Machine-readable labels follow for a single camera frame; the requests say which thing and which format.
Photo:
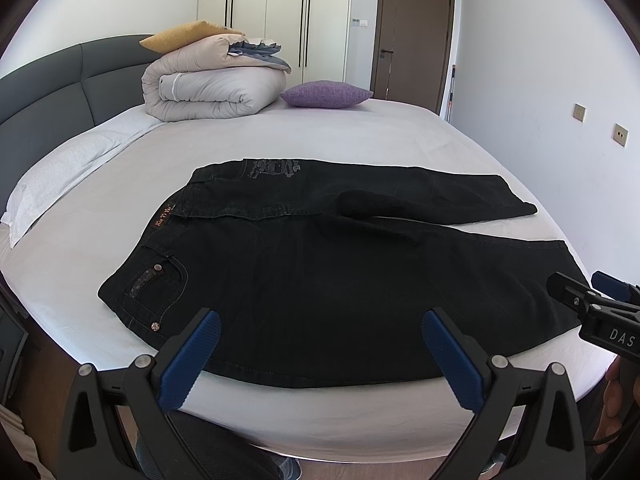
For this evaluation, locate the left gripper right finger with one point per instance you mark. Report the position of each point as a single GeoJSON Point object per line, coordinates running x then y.
{"type": "Point", "coordinates": [548, 443]}

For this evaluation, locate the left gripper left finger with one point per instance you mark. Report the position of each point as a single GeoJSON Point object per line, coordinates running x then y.
{"type": "Point", "coordinates": [94, 444]}

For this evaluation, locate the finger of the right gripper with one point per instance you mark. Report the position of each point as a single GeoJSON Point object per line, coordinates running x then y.
{"type": "Point", "coordinates": [614, 288]}
{"type": "Point", "coordinates": [580, 298]}

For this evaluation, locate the black denim pants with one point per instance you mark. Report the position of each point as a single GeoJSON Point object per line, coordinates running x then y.
{"type": "Point", "coordinates": [321, 273]}

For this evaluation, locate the person's right hand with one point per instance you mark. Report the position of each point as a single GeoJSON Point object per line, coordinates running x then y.
{"type": "Point", "coordinates": [613, 398]}

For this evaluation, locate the white bed mattress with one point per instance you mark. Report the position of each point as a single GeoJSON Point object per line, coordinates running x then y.
{"type": "Point", "coordinates": [59, 265]}

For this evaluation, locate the white flat pillow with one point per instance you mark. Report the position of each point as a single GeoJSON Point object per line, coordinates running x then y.
{"type": "Point", "coordinates": [69, 164]}

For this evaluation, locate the grey upholstered headboard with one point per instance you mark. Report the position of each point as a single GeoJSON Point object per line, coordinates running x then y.
{"type": "Point", "coordinates": [46, 102]}

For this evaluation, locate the brown wooden door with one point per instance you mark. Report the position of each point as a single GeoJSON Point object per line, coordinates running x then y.
{"type": "Point", "coordinates": [411, 53]}

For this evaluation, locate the purple cushion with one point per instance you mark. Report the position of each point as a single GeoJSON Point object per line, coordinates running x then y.
{"type": "Point", "coordinates": [330, 95]}

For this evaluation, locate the folded beige duvet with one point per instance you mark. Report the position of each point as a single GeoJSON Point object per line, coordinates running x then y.
{"type": "Point", "coordinates": [201, 81]}

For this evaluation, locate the yellow cushion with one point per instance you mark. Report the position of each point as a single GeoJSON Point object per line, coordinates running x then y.
{"type": "Point", "coordinates": [182, 35]}

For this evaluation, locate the folded blue jeans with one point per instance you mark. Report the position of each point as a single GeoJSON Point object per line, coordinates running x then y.
{"type": "Point", "coordinates": [266, 52]}

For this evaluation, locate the cream wardrobe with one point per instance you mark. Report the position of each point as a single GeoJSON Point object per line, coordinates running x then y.
{"type": "Point", "coordinates": [312, 33]}

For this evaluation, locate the wall socket near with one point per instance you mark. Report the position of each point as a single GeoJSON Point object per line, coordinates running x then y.
{"type": "Point", "coordinates": [620, 135]}

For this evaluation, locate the wall socket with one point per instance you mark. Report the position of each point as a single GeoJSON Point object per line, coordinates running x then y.
{"type": "Point", "coordinates": [620, 135]}
{"type": "Point", "coordinates": [579, 112]}

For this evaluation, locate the wall socket far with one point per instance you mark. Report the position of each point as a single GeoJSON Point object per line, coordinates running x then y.
{"type": "Point", "coordinates": [579, 112]}

